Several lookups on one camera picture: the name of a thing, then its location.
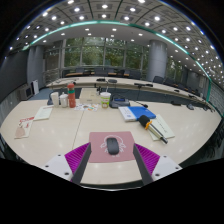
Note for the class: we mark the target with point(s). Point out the colourful sticker leaflet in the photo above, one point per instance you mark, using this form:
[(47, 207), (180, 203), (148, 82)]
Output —
[(86, 107)]

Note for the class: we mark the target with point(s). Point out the tall white paper cup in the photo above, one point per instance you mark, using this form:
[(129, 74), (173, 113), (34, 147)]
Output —
[(55, 99)]

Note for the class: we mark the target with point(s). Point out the white standing panel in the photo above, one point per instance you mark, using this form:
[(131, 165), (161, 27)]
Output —
[(35, 87)]

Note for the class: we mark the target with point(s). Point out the dark grey computer mouse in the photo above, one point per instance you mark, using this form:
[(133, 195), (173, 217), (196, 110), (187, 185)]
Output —
[(112, 146)]

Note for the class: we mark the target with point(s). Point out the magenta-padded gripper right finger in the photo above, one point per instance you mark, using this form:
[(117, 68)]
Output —
[(166, 166)]

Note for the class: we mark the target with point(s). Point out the white booklet with green edge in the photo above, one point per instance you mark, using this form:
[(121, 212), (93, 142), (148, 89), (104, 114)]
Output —
[(166, 126)]

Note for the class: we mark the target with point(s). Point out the long curved conference table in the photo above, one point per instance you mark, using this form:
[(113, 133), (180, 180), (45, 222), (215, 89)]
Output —
[(126, 83)]

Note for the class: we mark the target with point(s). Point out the blue and white book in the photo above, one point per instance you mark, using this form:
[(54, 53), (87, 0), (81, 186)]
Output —
[(141, 111)]

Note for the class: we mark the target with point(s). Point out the grey box appliance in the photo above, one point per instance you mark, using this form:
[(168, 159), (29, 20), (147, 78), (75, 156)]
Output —
[(26, 92)]

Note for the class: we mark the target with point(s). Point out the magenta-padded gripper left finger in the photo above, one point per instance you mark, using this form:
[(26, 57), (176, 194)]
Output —
[(60, 166)]

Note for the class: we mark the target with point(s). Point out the ceiling lights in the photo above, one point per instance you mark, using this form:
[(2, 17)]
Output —
[(104, 6)]

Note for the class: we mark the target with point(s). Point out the red drink bottle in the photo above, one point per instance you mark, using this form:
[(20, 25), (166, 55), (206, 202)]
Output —
[(71, 98)]

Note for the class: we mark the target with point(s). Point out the white lidded mug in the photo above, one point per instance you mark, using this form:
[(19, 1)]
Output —
[(63, 101)]

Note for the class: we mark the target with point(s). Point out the beige cardboard box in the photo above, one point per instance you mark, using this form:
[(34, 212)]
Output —
[(89, 96)]

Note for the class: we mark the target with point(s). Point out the black office chair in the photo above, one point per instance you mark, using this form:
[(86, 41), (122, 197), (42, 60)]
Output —
[(6, 148), (216, 136)]

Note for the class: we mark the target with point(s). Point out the pink mouse pad with drawing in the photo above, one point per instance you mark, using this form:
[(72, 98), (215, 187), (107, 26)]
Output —
[(96, 151)]

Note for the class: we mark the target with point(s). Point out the green-lidded drink cup with straw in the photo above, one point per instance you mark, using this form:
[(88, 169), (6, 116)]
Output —
[(105, 100)]

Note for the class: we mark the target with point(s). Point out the dark office chairs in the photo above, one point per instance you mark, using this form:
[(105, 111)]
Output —
[(158, 79)]

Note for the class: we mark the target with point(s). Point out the red and white brochure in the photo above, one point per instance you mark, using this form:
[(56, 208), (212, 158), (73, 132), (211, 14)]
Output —
[(24, 127)]

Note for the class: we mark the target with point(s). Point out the white paper booklet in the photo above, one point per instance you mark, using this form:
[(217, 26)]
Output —
[(43, 113)]

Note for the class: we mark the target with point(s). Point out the black conference microphone unit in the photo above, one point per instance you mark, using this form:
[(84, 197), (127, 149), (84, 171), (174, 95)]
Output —
[(119, 102)]

